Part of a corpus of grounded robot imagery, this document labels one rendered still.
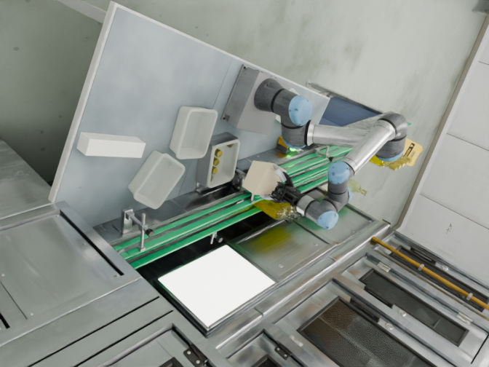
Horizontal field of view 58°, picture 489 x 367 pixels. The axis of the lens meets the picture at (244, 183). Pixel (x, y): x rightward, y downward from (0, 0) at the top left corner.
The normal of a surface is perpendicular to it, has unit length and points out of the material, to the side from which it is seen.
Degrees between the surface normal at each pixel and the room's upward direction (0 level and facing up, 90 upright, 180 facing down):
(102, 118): 0
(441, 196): 90
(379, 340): 90
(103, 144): 0
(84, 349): 90
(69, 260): 90
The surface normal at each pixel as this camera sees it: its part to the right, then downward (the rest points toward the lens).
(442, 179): -0.69, 0.26
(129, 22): 0.71, 0.46
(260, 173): -0.59, -0.04
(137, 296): 0.18, -0.85
